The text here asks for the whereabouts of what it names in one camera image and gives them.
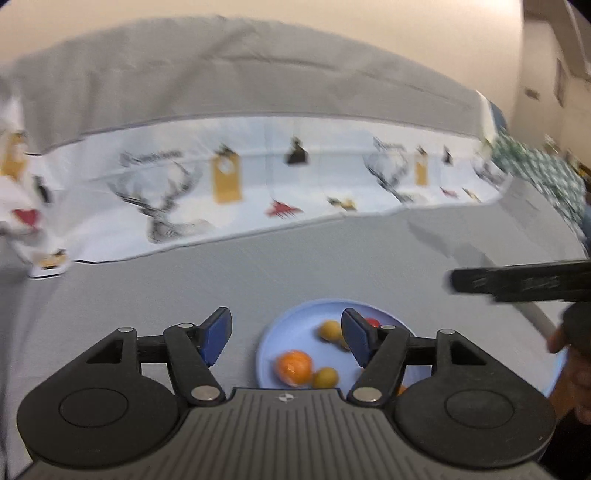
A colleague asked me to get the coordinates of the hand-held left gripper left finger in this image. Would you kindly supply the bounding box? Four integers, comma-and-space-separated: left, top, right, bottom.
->
86, 307, 233, 405

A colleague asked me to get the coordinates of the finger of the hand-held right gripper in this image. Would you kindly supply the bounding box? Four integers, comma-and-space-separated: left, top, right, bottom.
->
449, 260, 591, 304

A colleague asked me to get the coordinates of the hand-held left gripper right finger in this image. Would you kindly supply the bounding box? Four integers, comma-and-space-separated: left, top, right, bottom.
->
342, 308, 489, 406

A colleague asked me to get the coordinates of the yellow lemon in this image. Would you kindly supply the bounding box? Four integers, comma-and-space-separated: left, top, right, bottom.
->
319, 320, 345, 343

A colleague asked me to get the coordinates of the small yellow round fruit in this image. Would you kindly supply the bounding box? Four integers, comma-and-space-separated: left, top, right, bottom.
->
312, 367, 341, 389

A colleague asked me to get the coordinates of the light blue plate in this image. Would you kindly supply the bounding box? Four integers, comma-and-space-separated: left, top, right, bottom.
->
255, 298, 419, 398

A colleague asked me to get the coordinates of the plastic-wrapped orange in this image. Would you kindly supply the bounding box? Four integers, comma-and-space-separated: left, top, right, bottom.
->
275, 350, 314, 387

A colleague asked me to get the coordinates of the person's right hand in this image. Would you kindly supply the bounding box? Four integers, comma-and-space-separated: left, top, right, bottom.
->
547, 324, 591, 420

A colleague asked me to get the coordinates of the grey bed sheet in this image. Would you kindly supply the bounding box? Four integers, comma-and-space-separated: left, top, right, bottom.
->
0, 187, 591, 480

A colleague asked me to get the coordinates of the green checked cloth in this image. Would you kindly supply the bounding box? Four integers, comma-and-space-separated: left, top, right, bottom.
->
480, 131, 591, 252

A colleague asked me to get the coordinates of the deer print blanket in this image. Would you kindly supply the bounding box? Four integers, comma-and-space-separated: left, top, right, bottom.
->
0, 16, 514, 278

